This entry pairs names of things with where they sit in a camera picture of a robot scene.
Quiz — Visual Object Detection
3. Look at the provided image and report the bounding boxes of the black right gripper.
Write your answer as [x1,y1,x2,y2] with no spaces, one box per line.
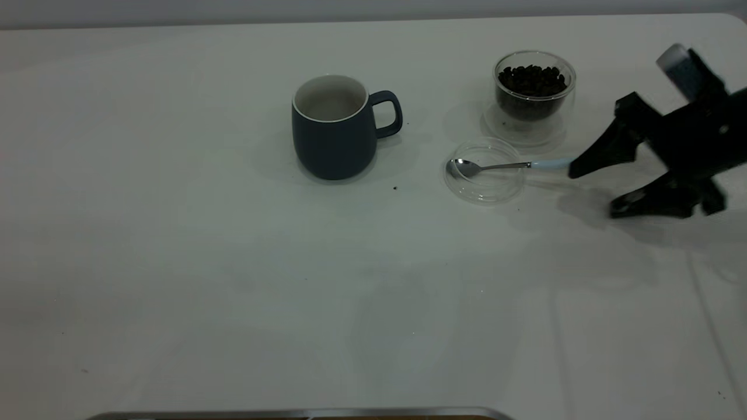
[568,87,747,220]

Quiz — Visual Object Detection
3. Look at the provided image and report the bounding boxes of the clear round glass dish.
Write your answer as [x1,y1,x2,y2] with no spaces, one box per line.
[444,137,526,205]

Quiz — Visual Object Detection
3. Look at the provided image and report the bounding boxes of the metal spoon pale blue handle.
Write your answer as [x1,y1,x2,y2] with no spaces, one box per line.
[446,157,575,179]

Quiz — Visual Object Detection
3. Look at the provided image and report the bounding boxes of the dark grey ceramic mug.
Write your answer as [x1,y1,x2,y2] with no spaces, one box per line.
[291,73,404,181]

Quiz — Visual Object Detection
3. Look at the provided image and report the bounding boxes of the roasted coffee beans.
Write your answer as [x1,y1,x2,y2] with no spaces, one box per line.
[497,64,568,122]

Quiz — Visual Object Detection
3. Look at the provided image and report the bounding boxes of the silver metal edge strip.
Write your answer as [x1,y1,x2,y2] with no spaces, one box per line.
[85,407,515,420]

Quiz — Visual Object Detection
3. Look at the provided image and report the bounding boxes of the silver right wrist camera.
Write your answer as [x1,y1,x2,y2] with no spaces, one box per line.
[655,44,730,109]

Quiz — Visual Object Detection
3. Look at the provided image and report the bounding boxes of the double-wall glass cup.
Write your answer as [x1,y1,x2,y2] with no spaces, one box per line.
[482,50,577,147]

